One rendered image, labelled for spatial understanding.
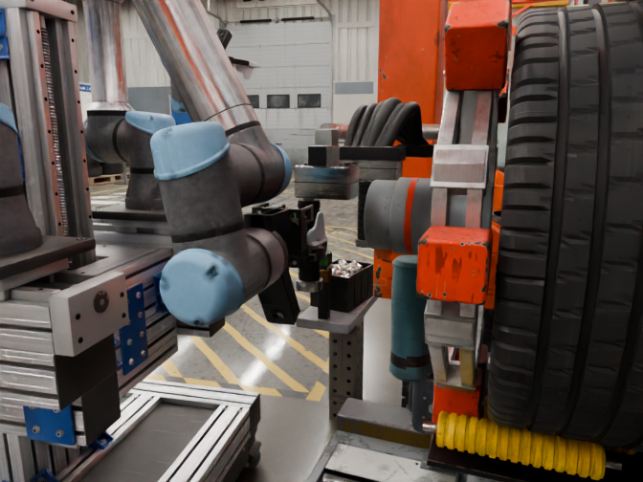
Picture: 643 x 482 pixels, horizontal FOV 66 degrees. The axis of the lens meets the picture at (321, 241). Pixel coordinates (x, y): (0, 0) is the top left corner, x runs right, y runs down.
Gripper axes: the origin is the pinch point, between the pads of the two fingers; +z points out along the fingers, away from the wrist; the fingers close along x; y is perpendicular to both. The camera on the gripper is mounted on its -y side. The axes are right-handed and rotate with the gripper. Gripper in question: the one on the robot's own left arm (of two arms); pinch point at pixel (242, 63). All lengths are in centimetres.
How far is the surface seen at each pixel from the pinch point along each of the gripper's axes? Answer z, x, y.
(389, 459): -26, 82, 106
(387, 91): -15, 60, 5
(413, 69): -14, 66, -2
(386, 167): -48, 75, 21
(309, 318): -24, 49, 73
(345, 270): -8, 53, 60
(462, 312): -86, 102, 33
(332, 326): -23, 57, 73
